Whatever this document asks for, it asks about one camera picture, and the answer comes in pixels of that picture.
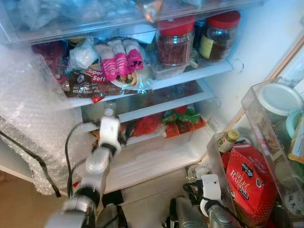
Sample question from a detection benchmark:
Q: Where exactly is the black fridge foot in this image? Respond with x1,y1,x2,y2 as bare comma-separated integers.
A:
101,190,125,208

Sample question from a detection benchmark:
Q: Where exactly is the clear fridge drawer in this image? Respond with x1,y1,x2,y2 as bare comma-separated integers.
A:
0,0,266,46

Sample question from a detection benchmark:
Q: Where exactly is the white fridge door with bins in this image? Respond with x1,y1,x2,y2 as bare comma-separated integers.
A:
207,36,304,228

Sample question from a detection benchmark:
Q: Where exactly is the white open fridge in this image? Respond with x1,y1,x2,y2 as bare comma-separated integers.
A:
0,0,304,195

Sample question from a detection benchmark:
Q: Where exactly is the brown bread bag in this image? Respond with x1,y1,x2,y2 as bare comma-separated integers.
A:
61,64,145,103

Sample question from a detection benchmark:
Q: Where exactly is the green red snack packet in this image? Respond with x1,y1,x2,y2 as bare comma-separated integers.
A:
161,105,208,139

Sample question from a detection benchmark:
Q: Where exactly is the small pink label bottle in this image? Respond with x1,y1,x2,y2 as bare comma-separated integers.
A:
108,40,131,77
95,44,118,82
123,38,145,72

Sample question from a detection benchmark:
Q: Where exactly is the clear plastic food box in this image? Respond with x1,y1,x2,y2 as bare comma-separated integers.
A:
151,61,190,81

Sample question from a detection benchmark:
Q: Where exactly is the grey robot left leg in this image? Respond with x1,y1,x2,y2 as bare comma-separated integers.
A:
94,203,128,228

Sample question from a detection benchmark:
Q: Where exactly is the white plastic bag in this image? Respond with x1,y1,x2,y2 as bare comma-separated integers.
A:
68,38,99,72

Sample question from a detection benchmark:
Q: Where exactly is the clear bubble wrap sheet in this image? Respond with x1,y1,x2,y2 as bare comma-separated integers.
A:
0,45,95,196

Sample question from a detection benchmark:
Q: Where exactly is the small bottle yellow cap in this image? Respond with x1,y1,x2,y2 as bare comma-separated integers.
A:
217,129,240,154

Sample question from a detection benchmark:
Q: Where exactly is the dark red food bag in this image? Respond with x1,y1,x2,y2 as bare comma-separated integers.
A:
31,40,71,92

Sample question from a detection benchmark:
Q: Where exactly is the yellow orange carton box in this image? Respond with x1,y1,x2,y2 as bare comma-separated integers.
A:
287,114,304,164

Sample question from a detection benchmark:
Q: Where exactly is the teal lid container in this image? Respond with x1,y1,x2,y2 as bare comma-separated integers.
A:
285,107,304,139

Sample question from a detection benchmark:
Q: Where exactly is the white lid clear jar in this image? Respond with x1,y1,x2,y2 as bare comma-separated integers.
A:
256,82,304,143

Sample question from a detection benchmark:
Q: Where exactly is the red raisin bag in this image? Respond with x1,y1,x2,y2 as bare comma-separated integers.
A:
222,144,279,228

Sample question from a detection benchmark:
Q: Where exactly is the red lid jar yellow label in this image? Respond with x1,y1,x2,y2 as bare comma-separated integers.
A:
199,10,241,63

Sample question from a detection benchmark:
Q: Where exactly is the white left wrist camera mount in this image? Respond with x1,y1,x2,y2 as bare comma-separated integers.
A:
99,115,122,149

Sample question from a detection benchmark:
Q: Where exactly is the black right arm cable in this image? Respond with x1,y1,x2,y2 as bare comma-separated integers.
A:
183,178,250,228

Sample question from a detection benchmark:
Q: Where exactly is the black cable on bubble wrap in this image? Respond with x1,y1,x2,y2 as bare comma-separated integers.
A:
0,131,62,198

